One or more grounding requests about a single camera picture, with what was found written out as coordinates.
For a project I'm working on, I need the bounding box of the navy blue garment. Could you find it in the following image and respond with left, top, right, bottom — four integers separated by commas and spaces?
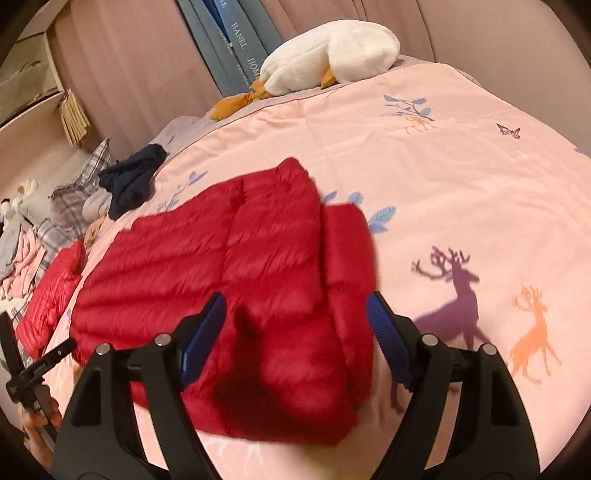
98, 144, 168, 221

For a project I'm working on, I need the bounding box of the plaid pillow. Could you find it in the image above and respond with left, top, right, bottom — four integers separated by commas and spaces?
50, 137, 118, 217
34, 217, 79, 268

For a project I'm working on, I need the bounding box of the white goose plush toy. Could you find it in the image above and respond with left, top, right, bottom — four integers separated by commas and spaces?
211, 20, 402, 121

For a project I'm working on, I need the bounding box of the beige pillow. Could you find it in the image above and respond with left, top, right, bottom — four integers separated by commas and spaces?
18, 148, 100, 222

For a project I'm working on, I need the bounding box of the folded red puffer jacket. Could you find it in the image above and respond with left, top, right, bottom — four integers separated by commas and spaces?
15, 240, 88, 360

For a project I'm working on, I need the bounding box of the person's left hand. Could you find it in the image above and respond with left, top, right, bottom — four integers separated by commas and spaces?
21, 397, 63, 457

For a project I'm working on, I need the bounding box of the small doll toy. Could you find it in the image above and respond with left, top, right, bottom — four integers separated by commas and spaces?
83, 217, 108, 247

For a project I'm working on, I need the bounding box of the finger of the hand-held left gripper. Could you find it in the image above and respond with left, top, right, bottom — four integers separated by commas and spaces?
0, 314, 24, 372
25, 340, 77, 377

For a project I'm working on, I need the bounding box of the red puffer jacket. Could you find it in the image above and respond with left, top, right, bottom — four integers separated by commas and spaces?
69, 157, 384, 448
15, 240, 88, 360

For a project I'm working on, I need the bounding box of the cream wall shelf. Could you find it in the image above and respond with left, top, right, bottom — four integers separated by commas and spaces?
0, 18, 65, 139

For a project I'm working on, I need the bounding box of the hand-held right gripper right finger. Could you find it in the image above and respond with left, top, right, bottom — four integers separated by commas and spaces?
366, 291, 541, 480

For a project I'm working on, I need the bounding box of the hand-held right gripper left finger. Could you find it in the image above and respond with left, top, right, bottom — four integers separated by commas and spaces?
53, 292, 228, 480

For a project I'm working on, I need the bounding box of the teal curtain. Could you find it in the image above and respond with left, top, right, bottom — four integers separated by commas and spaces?
175, 0, 282, 100

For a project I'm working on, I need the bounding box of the pink garment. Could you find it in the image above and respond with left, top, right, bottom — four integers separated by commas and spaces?
0, 228, 47, 301

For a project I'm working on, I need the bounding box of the grey blue garment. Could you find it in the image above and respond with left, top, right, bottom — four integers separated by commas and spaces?
0, 228, 24, 273

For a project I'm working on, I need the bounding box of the yellow hanging tassel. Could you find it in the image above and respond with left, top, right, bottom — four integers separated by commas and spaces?
59, 89, 93, 147

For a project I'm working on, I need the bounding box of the grey rolled garment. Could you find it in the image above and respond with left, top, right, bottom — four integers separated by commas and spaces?
83, 189, 114, 221

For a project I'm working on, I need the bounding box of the pink deer print blanket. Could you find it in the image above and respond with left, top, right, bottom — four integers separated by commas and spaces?
44, 62, 591, 480

